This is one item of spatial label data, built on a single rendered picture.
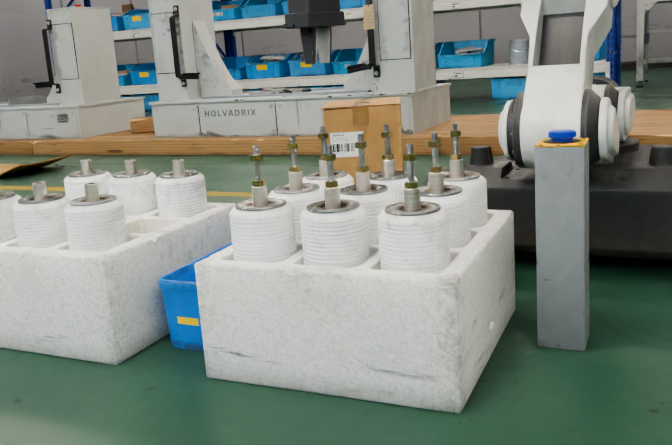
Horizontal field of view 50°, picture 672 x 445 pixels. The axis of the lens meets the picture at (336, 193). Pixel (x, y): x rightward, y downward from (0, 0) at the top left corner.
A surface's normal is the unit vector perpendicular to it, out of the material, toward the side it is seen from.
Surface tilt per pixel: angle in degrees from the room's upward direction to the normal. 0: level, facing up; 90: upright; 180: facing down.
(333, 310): 90
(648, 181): 46
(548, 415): 0
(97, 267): 90
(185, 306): 92
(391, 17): 90
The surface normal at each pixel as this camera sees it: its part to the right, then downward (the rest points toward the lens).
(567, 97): -0.36, -0.53
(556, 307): -0.40, 0.21
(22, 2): 0.90, 0.03
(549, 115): -0.42, -0.23
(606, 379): -0.07, -0.98
